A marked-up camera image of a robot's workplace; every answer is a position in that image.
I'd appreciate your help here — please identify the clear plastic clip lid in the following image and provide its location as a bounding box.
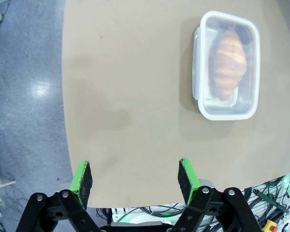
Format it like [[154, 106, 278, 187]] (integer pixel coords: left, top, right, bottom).
[[192, 11, 261, 121]]

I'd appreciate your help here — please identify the black cable bundle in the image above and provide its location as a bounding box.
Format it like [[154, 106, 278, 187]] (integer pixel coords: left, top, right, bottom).
[[96, 204, 186, 224], [241, 170, 290, 232]]

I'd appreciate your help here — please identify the golden croissant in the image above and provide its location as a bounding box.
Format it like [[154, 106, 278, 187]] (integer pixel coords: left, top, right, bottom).
[[209, 30, 247, 102]]

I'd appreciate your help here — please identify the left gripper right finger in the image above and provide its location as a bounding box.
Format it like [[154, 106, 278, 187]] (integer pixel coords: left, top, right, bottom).
[[173, 158, 261, 232]]

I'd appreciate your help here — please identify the rectangular steel container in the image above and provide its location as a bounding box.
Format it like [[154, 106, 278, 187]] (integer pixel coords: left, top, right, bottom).
[[198, 16, 257, 115]]

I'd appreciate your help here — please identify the yellow emergency stop box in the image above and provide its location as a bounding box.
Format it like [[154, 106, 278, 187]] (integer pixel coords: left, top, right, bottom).
[[263, 218, 278, 232]]

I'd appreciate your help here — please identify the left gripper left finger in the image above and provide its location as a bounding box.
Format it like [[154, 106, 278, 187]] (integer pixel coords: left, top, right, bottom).
[[15, 160, 97, 232]]

